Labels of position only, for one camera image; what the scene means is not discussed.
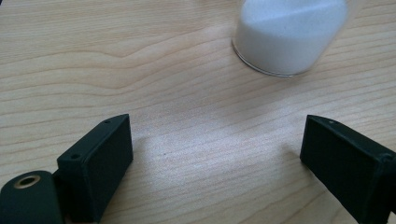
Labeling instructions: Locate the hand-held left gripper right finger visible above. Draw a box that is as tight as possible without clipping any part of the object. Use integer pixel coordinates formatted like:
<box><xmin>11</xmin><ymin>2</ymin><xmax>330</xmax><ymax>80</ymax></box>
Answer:
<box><xmin>300</xmin><ymin>114</ymin><xmax>396</xmax><ymax>224</ymax></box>

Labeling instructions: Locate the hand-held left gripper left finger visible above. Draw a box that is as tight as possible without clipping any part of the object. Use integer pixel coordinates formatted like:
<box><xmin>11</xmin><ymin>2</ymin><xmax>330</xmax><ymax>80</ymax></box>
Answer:
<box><xmin>51</xmin><ymin>113</ymin><xmax>134</xmax><ymax>224</ymax></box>

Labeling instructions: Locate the glass jar with white powder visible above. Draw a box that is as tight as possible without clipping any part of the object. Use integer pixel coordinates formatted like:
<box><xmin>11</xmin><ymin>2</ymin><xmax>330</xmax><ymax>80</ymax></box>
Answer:
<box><xmin>231</xmin><ymin>0</ymin><xmax>359</xmax><ymax>77</ymax></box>

